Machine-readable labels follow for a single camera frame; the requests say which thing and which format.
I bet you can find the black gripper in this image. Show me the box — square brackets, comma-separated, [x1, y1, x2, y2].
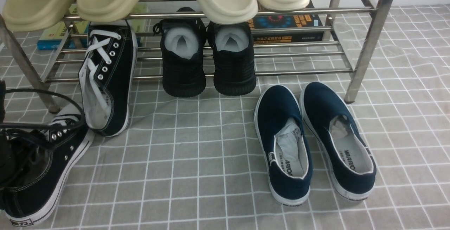
[0, 80, 32, 211]

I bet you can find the black canvas sneaker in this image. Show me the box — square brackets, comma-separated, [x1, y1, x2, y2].
[2, 104, 95, 227]
[78, 20, 138, 137]

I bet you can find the silver metal shoe rack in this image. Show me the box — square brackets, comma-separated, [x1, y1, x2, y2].
[1, 0, 393, 103]

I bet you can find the blue green book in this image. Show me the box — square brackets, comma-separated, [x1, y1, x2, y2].
[37, 2, 149, 50]

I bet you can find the yellow-green foam slipper far left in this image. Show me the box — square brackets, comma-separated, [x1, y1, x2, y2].
[2, 0, 75, 32]

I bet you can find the grey checked floor cloth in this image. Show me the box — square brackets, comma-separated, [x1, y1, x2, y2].
[0, 4, 450, 230]

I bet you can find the black knit sneaker left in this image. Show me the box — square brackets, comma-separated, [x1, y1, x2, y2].
[153, 18, 207, 98]

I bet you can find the black knit sneaker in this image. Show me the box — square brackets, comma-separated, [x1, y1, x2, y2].
[207, 22, 257, 96]
[153, 18, 207, 98]

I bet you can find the black knit sneaker right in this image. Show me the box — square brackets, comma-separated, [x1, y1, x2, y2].
[207, 22, 257, 96]

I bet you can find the navy slip-on shoe left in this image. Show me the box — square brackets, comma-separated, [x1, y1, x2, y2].
[254, 85, 313, 206]

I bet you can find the navy slip-on shoe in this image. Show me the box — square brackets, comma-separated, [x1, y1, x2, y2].
[300, 82, 377, 201]
[254, 85, 313, 206]

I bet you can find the navy slip-on shoe right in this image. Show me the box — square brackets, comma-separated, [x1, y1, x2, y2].
[300, 82, 377, 201]

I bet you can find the black book colourful cover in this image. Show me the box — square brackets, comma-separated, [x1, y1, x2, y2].
[249, 14, 324, 44]

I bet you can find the black cable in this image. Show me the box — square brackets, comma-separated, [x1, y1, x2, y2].
[0, 88, 87, 188]

